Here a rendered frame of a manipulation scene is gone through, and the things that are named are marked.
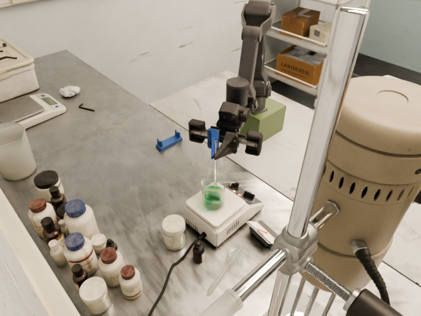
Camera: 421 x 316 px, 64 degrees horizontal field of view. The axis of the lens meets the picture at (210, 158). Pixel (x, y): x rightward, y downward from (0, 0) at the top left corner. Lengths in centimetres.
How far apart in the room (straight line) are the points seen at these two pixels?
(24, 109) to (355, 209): 137
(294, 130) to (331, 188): 103
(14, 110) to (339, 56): 143
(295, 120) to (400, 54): 246
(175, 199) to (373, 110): 82
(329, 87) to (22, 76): 158
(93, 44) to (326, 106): 206
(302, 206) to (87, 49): 203
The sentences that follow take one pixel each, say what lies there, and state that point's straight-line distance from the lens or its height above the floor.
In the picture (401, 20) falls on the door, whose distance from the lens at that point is 370.
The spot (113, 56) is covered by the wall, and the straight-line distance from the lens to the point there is 230.
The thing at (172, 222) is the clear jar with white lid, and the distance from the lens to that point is 88.
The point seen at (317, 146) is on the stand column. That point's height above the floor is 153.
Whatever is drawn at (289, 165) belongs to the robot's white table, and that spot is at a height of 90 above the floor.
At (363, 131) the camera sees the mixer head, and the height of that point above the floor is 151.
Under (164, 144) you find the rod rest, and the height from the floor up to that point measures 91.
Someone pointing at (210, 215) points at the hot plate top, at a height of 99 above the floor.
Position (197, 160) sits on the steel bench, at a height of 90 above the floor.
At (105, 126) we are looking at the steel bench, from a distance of 139.
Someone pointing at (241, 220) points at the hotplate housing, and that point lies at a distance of 94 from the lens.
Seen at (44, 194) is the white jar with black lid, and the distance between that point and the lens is 112.
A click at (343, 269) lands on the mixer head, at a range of 40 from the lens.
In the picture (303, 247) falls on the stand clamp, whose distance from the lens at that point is 29.
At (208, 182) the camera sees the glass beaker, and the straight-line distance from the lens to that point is 89.
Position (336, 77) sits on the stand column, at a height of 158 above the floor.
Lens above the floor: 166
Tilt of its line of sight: 40 degrees down
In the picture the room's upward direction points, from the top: straight up
